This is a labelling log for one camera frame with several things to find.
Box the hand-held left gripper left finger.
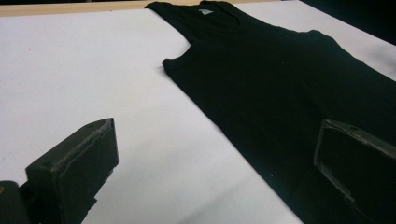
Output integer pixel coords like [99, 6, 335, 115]
[19, 117, 120, 224]

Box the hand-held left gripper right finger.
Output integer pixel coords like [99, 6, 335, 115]
[313, 119, 396, 224]

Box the black tank top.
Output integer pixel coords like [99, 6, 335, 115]
[145, 0, 396, 224]

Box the wooden table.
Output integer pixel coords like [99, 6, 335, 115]
[0, 0, 281, 18]

